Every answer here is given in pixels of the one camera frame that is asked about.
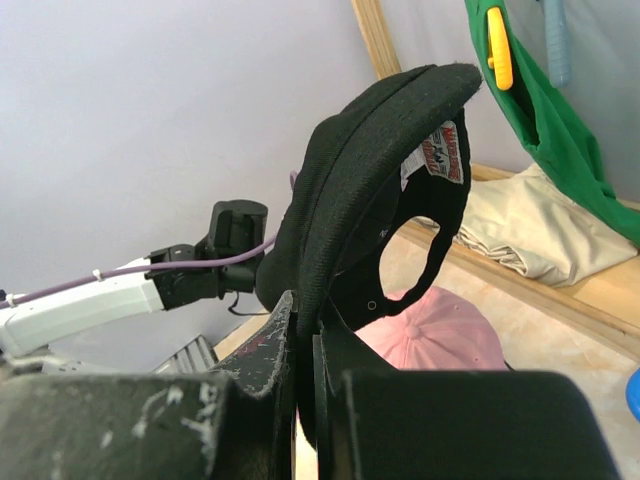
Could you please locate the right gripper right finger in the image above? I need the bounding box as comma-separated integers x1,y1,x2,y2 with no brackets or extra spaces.
313,325,619,479

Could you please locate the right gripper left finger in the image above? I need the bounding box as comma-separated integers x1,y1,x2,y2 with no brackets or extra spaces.
1,291,297,479

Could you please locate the pink cap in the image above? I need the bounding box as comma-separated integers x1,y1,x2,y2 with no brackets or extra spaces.
356,286,507,371

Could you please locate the blue plastic bin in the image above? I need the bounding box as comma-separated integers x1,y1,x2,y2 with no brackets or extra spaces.
625,369,640,421

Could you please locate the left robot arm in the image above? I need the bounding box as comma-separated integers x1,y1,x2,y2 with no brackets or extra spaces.
1,200,274,358

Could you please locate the beige cloth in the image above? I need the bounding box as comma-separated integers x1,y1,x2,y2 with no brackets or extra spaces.
451,162,640,289

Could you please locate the wooden clothes rack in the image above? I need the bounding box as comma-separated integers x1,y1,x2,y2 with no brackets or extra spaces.
352,1,639,360

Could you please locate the green tank top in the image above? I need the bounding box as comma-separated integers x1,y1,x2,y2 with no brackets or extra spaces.
465,1,639,245

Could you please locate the yellow hanger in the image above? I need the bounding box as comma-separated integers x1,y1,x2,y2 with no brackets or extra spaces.
487,6,514,91

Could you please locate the grey-blue hanger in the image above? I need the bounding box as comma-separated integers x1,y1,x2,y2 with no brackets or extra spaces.
539,0,572,88

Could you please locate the aluminium frame rail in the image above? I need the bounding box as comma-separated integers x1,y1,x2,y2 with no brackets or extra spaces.
153,335,219,375

